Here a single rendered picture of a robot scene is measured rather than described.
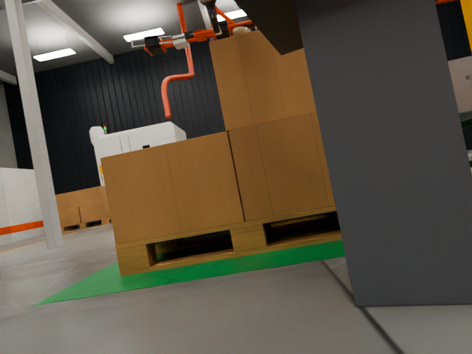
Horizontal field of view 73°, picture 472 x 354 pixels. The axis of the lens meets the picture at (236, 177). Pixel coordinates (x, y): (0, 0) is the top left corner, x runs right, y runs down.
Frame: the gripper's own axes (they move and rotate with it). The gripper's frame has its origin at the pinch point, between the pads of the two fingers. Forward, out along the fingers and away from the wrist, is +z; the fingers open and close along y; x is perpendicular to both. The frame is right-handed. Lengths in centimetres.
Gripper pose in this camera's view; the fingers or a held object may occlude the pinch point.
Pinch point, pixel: (215, 18)
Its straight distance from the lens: 162.5
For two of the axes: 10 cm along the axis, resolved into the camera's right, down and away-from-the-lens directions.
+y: 1.9, 9.8, -0.4
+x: 9.7, -2.0, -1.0
